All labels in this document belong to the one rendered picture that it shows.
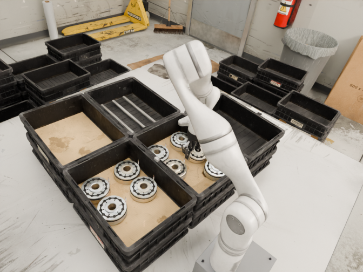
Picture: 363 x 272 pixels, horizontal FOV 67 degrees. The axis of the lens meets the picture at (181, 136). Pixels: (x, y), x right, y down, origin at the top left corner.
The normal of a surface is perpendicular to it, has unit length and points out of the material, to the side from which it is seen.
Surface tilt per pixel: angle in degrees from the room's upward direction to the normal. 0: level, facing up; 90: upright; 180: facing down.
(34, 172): 0
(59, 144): 0
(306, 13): 90
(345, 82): 76
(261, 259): 0
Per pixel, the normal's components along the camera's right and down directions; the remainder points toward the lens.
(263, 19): -0.65, 0.45
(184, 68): 0.00, 0.39
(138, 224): 0.11, -0.74
